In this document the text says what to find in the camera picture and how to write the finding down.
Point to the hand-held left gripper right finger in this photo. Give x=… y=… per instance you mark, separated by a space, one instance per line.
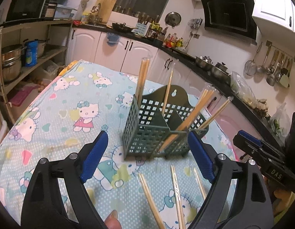
x=202 y=157

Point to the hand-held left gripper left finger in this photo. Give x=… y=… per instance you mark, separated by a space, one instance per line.
x=93 y=157

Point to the bamboo chopstick pair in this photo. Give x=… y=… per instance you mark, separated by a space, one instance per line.
x=143 y=76
x=200 y=105
x=219 y=108
x=168 y=88

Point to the green plastic chopstick holder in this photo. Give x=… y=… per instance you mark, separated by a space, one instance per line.
x=147 y=136

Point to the row of bamboo chopsticks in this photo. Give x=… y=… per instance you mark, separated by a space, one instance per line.
x=147 y=192

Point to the person's right hand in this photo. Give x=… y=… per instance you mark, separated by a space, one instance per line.
x=281 y=198

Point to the person's left hand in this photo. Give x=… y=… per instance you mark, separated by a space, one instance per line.
x=113 y=220

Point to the plastic bag of greens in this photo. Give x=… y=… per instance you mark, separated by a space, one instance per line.
x=279 y=121

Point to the ginger root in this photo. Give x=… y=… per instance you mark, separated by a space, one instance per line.
x=262 y=107

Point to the black kitchen counter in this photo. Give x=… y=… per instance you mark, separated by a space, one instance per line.
x=242 y=109

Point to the green spatula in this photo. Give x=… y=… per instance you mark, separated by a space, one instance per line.
x=284 y=81

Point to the cartoon cat printed tablecloth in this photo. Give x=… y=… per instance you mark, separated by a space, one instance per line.
x=54 y=124

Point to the clear plastic vegetable bag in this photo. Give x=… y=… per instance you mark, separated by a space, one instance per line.
x=244 y=88

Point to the row of hanging steel ladles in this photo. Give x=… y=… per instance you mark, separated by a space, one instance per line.
x=272 y=71

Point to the steel pots on counter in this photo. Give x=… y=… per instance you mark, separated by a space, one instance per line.
x=211 y=66

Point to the pink plastic tray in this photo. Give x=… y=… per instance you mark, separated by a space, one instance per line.
x=23 y=96

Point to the white base cabinets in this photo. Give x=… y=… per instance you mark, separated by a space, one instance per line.
x=118 y=52

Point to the metal shelf rack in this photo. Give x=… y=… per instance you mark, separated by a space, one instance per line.
x=49 y=54

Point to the row of sauce bottles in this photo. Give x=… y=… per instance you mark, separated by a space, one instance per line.
x=174 y=41

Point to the blue hanging plastic bag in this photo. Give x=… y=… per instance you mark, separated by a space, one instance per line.
x=112 y=39

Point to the blue canister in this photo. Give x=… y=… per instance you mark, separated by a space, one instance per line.
x=31 y=53

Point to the small steel pot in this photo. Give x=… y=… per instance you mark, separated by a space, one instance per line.
x=42 y=47

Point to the large steel stockpot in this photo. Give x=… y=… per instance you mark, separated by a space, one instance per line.
x=10 y=63

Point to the black range hood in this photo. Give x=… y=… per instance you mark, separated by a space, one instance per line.
x=226 y=14

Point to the black wok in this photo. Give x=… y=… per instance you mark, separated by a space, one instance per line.
x=122 y=26

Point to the hanging whisks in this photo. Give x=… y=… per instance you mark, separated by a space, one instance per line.
x=195 y=23

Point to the blue knife block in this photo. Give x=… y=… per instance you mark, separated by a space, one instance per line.
x=142 y=29

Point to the round steel pot lid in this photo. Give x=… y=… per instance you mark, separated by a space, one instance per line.
x=173 y=19

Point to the white countertop box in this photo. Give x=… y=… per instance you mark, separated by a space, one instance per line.
x=123 y=19

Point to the light blue plastic box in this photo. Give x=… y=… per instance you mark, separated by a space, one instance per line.
x=65 y=12

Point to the row of steel jars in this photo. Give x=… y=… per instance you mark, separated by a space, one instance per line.
x=137 y=15

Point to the wooden cutting board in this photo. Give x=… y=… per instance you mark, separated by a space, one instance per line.
x=105 y=7

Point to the small silver appliance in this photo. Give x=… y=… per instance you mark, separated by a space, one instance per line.
x=50 y=9

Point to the black microwave oven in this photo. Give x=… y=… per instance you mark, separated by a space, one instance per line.
x=25 y=2

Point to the wall utensil rail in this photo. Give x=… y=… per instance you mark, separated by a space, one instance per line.
x=281 y=52

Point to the white wall cabinet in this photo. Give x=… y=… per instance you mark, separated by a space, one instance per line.
x=274 y=4

